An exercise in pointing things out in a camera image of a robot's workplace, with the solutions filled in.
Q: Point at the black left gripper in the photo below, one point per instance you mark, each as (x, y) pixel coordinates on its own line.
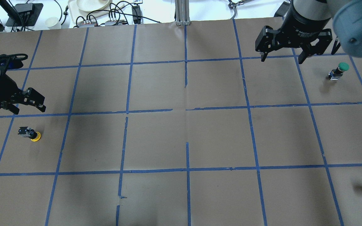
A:
(0, 87)

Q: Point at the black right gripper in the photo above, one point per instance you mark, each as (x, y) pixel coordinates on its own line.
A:
(301, 25)

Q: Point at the aluminium frame post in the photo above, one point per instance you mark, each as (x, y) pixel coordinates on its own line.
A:
(182, 13)

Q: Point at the black power adapter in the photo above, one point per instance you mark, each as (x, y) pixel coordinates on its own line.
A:
(136, 14)

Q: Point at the beige plate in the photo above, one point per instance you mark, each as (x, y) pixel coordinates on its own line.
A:
(91, 5)

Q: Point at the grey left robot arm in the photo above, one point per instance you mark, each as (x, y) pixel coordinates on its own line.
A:
(10, 93)

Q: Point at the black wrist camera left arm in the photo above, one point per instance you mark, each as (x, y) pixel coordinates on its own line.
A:
(13, 61)

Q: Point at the white paper cup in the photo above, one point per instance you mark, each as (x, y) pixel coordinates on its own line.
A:
(53, 23)

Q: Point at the yellow push button switch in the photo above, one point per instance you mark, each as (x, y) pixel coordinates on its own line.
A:
(28, 132)

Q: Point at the black camera stand base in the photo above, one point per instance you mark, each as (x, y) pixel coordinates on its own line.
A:
(25, 15)

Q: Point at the usb hub with cables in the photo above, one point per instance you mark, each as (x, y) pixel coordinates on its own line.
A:
(86, 23)

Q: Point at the green push button switch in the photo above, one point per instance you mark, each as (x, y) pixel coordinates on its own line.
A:
(337, 73)

